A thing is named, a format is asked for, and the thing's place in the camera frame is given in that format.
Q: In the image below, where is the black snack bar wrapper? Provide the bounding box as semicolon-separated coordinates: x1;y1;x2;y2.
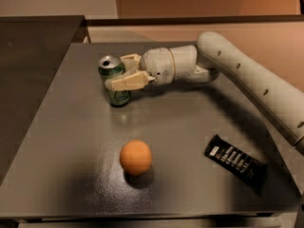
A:
204;135;268;190

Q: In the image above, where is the green soda can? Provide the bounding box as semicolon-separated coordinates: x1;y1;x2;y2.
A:
98;55;131;107

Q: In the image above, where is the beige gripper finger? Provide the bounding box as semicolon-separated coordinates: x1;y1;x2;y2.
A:
121;53;141;76
110;71;156;91

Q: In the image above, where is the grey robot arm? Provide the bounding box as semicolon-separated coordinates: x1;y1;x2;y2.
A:
105;31;304;153

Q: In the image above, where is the orange fruit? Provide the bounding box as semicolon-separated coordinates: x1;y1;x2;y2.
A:
120;140;152;176

